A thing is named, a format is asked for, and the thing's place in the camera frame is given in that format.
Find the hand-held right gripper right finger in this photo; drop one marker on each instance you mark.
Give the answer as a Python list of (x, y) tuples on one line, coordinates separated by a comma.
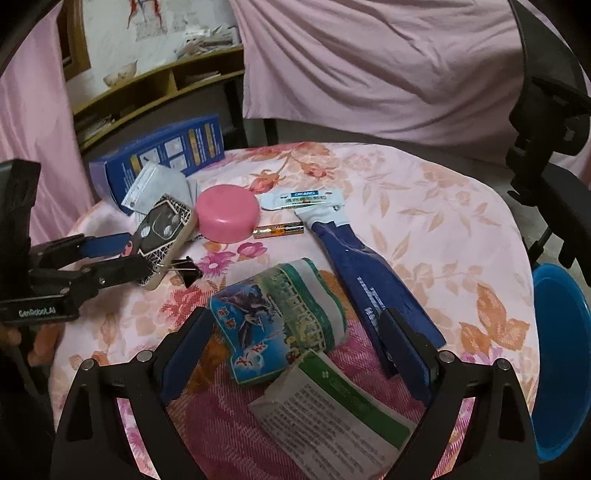
[(408, 357)]

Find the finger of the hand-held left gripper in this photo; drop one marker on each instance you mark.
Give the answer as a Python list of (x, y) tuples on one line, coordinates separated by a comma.
[(115, 272), (106, 244)]

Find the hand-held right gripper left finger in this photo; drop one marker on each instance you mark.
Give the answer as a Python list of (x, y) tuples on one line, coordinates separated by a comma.
[(184, 364)]

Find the patterned phone case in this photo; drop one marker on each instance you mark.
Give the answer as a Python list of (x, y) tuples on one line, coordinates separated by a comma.
[(161, 233)]

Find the orange battery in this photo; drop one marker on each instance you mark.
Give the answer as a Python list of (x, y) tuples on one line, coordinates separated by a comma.
[(277, 230)]

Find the white sachet with blue label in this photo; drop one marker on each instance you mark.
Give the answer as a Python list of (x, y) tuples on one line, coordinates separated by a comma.
[(300, 198)]

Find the person's left hand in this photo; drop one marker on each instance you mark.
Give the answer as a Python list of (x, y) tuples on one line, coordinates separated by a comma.
[(44, 339)]

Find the black binder clip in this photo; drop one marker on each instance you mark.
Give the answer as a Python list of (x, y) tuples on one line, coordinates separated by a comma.
[(191, 274)]

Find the silver foil sachet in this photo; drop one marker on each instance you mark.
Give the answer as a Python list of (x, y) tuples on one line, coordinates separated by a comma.
[(159, 184)]

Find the pink curtain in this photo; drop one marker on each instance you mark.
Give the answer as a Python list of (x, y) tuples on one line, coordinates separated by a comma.
[(27, 115)]

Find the colourful crumpled packet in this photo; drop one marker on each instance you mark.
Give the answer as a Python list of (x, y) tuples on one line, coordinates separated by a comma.
[(268, 318)]

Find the long blue wrapper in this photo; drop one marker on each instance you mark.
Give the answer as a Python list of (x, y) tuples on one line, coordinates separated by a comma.
[(355, 272)]

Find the white green paper packet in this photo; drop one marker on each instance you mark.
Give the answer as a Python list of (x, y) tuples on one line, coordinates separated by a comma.
[(323, 424)]

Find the pink round lid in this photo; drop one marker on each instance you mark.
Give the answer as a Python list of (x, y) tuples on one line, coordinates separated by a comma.
[(226, 212)]

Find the blue cardboard box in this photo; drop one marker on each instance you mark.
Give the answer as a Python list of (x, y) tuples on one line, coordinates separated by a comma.
[(184, 143)]

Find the floral pink tablecloth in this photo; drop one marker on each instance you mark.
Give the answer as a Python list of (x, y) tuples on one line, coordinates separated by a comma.
[(415, 207)]

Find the wooden shelf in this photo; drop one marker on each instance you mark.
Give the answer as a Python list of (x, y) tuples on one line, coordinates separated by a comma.
[(152, 85)]

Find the pile of papers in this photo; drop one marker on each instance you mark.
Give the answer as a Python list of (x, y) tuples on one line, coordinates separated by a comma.
[(207, 44)]

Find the black office chair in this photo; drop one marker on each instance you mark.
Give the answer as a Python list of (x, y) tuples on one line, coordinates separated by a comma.
[(545, 124)]

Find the pink draped sheet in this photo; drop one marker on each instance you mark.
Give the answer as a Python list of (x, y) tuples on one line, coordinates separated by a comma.
[(369, 69)]

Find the wooden frame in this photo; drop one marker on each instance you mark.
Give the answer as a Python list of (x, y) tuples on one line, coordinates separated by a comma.
[(76, 55)]

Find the red figure wall poster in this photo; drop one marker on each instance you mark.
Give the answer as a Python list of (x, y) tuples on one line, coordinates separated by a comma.
[(145, 11)]

